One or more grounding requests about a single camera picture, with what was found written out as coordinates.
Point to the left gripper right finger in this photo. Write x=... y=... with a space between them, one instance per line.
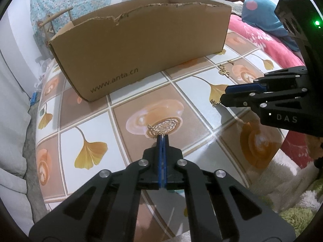
x=219 y=207

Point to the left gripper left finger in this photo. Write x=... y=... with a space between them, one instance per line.
x=105 y=208

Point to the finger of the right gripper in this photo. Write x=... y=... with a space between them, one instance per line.
x=243 y=99
x=251 y=87

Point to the pink floral blanket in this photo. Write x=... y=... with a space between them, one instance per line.
x=280 y=53

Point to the blue pillow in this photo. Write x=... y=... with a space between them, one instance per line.
x=260 y=14

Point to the white curtain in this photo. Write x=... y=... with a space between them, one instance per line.
x=14 y=123

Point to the brown cardboard box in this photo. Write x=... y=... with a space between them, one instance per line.
x=120 y=44

